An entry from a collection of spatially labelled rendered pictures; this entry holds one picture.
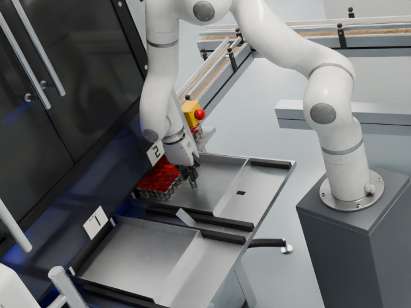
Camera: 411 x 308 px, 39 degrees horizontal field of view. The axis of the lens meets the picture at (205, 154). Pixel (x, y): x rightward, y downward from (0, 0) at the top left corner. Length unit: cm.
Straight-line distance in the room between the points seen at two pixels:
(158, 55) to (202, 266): 60
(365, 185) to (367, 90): 166
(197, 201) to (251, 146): 175
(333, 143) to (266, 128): 213
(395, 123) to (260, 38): 129
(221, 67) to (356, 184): 102
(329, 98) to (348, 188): 34
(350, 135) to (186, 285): 61
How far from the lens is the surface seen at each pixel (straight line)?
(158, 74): 166
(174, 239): 181
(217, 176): 198
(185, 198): 194
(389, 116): 266
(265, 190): 186
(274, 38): 150
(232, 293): 252
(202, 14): 143
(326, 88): 150
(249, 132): 375
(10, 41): 147
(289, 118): 286
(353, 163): 168
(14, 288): 89
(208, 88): 239
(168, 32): 159
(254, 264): 288
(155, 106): 166
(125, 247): 187
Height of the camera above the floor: 205
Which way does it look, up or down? 34 degrees down
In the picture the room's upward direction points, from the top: 21 degrees counter-clockwise
